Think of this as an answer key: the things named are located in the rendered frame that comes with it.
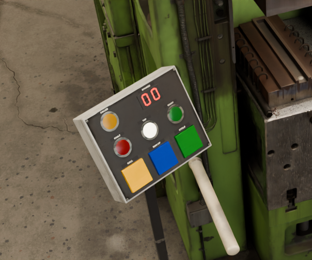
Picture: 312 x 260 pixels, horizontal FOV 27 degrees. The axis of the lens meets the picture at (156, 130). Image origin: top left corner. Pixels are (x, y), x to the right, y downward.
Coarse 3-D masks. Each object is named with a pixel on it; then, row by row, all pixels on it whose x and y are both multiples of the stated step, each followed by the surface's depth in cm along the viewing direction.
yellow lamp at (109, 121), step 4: (104, 116) 183; (108, 116) 184; (112, 116) 184; (104, 120) 183; (108, 120) 184; (112, 120) 184; (116, 120) 185; (104, 124) 183; (108, 124) 184; (112, 124) 184; (108, 128) 184; (112, 128) 185
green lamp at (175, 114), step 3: (171, 108) 194; (174, 108) 194; (177, 108) 195; (171, 111) 194; (174, 111) 194; (177, 111) 194; (180, 111) 195; (171, 114) 194; (174, 114) 194; (177, 114) 194; (180, 114) 195; (171, 117) 194; (174, 117) 194; (177, 117) 195; (180, 117) 195; (174, 120) 194; (177, 120) 195
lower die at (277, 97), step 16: (272, 16) 246; (240, 32) 242; (256, 32) 239; (288, 32) 236; (256, 48) 231; (272, 48) 229; (288, 48) 227; (256, 64) 226; (272, 64) 223; (304, 64) 220; (256, 80) 224; (272, 80) 218; (288, 80) 215; (272, 96) 215; (288, 96) 217; (304, 96) 218
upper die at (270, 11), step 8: (256, 0) 200; (264, 0) 192; (272, 0) 191; (280, 0) 192; (288, 0) 193; (296, 0) 193; (304, 0) 194; (264, 8) 194; (272, 8) 193; (280, 8) 194; (288, 8) 194; (296, 8) 195
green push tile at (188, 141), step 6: (192, 126) 197; (180, 132) 196; (186, 132) 196; (192, 132) 197; (180, 138) 195; (186, 138) 196; (192, 138) 197; (198, 138) 198; (180, 144) 195; (186, 144) 196; (192, 144) 197; (198, 144) 198; (180, 150) 196; (186, 150) 196; (192, 150) 197; (186, 156) 196
